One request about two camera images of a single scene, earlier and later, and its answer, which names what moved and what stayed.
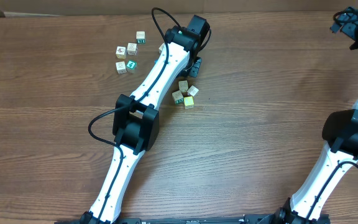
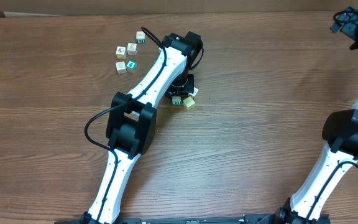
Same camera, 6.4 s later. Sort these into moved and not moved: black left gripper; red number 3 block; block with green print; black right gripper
Moved: black left gripper
Not moved: block with green print; red number 3 block; black right gripper
